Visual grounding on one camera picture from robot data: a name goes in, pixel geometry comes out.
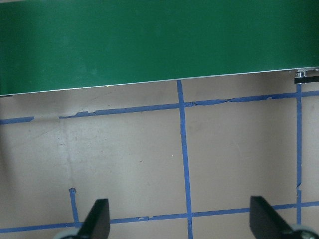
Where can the green conveyor belt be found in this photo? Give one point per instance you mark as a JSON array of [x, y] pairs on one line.
[[149, 37]]

